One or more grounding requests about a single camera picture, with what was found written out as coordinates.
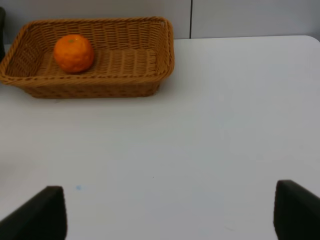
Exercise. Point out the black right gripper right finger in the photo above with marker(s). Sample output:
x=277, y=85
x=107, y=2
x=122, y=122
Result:
x=296, y=214

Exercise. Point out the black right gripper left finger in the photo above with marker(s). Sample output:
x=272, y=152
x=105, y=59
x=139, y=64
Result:
x=43, y=217

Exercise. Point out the orange tangerine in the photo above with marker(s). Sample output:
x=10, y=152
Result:
x=73, y=53

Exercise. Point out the light orange wicker basket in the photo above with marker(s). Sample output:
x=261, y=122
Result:
x=133, y=56

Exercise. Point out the dark brown wicker basket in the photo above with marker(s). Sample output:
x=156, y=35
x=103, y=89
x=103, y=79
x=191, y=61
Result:
x=2, y=24

